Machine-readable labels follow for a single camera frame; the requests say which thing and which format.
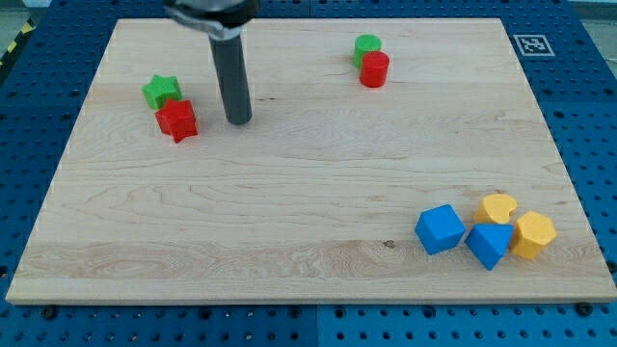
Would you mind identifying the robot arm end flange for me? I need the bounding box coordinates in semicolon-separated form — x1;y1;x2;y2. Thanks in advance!
162;0;260;40

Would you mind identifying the red star block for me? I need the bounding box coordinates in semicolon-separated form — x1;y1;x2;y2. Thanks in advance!
155;99;198;143

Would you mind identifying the green star block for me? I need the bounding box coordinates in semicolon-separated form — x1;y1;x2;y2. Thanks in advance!
142;74;182;110

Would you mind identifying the wooden board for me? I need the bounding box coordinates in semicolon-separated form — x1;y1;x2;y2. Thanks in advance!
7;18;616;306

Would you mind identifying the red cylinder block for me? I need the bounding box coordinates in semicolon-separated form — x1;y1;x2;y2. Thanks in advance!
360;51;389;88

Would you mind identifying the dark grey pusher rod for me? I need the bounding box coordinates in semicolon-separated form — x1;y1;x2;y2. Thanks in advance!
209;36;253;125

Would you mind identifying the blue cube block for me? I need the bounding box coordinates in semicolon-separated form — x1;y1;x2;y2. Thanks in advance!
416;204;466;255

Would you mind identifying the green cylinder block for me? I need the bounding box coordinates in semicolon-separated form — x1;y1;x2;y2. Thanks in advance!
353;34;382;69

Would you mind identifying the yellow heart block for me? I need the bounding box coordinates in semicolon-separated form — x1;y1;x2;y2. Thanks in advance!
473;194;518;225

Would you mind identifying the blue triangular prism block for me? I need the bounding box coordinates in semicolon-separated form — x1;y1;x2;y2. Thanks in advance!
465;224;514;271

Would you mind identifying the yellow hexagon block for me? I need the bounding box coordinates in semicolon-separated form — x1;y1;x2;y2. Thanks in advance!
509;211;557;259

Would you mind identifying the white fiducial marker tag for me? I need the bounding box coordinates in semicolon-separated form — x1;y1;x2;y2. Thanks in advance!
513;34;554;57

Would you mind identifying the black bolt left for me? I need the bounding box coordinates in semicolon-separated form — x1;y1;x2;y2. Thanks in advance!
40;306;57;320

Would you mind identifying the black bolt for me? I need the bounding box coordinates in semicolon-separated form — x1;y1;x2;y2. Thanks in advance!
575;302;594;317
40;306;57;320

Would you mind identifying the black bolt right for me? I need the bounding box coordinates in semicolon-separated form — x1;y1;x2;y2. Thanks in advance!
575;302;594;317

